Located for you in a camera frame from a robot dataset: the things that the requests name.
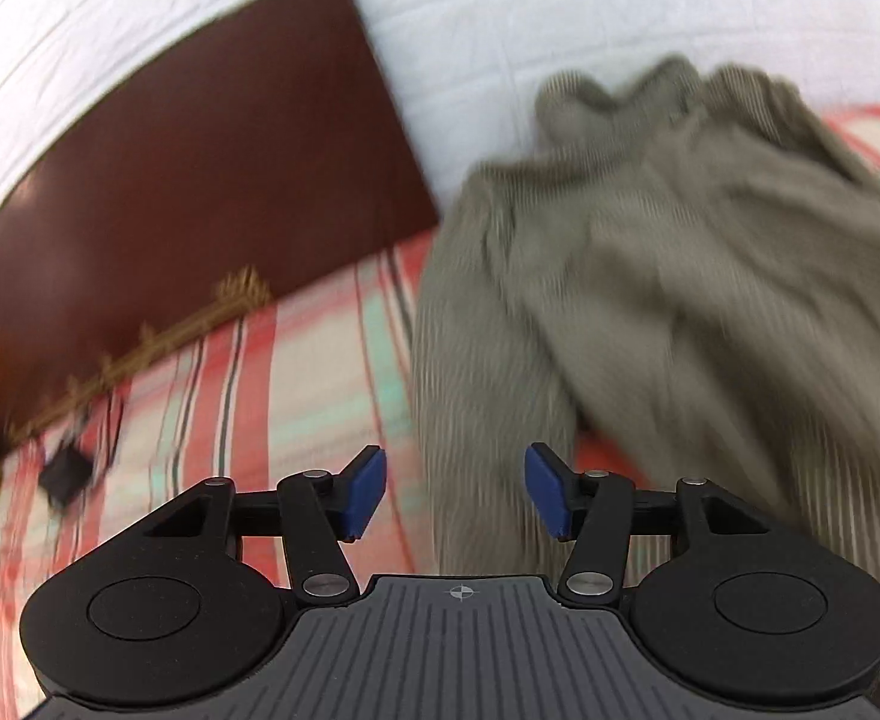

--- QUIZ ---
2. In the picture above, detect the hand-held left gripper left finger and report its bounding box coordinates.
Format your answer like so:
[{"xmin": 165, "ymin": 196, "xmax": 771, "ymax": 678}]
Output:
[{"xmin": 143, "ymin": 444, "xmax": 388, "ymax": 607}]

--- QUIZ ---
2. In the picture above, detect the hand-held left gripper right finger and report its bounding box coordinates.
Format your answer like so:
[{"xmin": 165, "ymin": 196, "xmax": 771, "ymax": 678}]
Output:
[{"xmin": 524, "ymin": 442, "xmax": 775, "ymax": 607}]

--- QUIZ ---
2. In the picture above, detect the green striped checked shirt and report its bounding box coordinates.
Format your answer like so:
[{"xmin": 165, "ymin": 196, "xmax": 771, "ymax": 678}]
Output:
[{"xmin": 410, "ymin": 54, "xmax": 880, "ymax": 616}]

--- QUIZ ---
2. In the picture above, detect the red plaid bed sheet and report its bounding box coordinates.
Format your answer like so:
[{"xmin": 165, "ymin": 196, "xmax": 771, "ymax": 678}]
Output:
[{"xmin": 0, "ymin": 101, "xmax": 880, "ymax": 720}]

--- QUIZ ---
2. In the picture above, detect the dark brown wooden headboard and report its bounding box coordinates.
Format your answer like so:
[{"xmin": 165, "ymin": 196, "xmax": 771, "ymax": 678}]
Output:
[{"xmin": 0, "ymin": 0, "xmax": 441, "ymax": 458}]

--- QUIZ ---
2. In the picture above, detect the black charger with cable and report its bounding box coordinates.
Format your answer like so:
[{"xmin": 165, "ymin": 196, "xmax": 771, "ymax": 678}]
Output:
[{"xmin": 38, "ymin": 397, "xmax": 126, "ymax": 505}]

